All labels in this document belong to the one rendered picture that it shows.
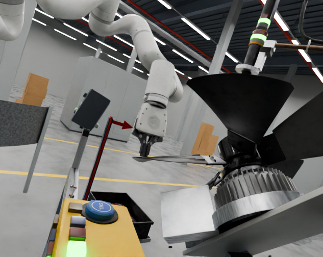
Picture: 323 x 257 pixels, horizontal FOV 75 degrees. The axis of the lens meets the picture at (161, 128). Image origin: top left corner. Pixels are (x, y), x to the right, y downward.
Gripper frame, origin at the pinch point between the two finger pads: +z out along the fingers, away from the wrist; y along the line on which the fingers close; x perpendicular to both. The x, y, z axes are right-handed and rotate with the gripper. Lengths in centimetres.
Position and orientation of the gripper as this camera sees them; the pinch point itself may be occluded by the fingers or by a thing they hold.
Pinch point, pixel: (144, 150)
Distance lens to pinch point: 69.2
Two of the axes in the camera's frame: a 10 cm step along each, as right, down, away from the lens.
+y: 8.8, 2.7, 3.8
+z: -2.0, 9.5, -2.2
